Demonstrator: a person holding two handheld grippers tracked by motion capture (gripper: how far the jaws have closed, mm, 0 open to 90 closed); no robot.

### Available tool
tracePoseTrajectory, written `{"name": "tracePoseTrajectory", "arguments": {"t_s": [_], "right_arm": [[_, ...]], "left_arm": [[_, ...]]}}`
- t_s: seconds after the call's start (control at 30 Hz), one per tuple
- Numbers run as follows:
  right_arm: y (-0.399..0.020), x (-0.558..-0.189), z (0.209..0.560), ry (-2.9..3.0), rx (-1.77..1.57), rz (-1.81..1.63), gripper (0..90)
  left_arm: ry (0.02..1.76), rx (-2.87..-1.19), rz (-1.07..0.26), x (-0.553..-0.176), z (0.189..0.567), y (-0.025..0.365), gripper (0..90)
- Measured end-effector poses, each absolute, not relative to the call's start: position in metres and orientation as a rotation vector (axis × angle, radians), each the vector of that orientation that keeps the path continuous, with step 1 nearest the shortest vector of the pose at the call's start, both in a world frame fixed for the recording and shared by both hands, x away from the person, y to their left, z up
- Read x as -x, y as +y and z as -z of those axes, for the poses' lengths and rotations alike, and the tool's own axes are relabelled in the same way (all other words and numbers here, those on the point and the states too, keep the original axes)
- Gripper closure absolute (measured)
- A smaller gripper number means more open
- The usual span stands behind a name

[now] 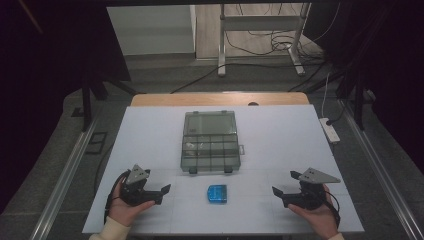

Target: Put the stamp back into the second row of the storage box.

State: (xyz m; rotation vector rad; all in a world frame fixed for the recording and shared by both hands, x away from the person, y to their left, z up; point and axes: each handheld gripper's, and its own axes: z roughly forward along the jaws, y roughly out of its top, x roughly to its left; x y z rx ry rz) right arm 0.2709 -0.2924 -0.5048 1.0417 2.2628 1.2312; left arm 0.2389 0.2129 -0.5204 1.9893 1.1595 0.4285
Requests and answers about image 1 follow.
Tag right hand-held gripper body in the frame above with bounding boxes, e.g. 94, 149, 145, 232
283, 167, 342, 211

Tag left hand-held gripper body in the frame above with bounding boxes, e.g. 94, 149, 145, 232
119, 164, 158, 207

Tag person's left hand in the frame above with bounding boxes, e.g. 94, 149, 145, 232
108, 176, 156, 228

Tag person's right hand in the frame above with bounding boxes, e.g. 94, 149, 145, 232
288, 184, 340, 240

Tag white table mat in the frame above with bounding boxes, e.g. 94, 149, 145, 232
81, 104, 365, 235

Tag small blue plastic box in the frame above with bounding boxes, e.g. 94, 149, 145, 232
206, 184, 229, 205

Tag white power strip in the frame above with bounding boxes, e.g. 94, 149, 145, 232
318, 117, 342, 145

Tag black floor frames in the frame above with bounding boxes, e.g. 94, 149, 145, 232
85, 131, 109, 155

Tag clear plastic compartment box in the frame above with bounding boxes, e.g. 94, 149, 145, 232
180, 110, 246, 175

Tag black stand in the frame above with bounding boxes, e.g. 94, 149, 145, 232
80, 76, 139, 133
334, 74, 368, 131

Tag wooden table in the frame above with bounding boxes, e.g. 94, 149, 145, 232
130, 92, 311, 108

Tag black curtain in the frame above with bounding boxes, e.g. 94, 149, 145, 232
0, 0, 132, 214
303, 0, 424, 166

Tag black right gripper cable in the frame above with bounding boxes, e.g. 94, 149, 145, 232
323, 188, 342, 229

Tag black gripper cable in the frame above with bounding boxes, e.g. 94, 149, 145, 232
103, 169, 131, 225
323, 188, 342, 229

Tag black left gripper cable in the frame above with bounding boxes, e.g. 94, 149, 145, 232
103, 169, 131, 225

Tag black plug cable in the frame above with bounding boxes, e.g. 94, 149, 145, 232
325, 99, 349, 127

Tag aluminium floor rail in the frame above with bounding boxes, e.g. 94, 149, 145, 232
30, 118, 98, 240
337, 99, 424, 240

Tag white power cable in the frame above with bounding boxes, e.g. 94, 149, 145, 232
320, 71, 332, 120

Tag long black floor cable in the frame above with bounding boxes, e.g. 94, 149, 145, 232
169, 61, 329, 95

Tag tangle of black floor cables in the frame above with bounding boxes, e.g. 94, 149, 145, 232
224, 2, 342, 64

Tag white wall panel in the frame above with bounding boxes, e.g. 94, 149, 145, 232
106, 4, 197, 57

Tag grey metal desk frame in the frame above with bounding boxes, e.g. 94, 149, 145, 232
217, 2, 312, 78

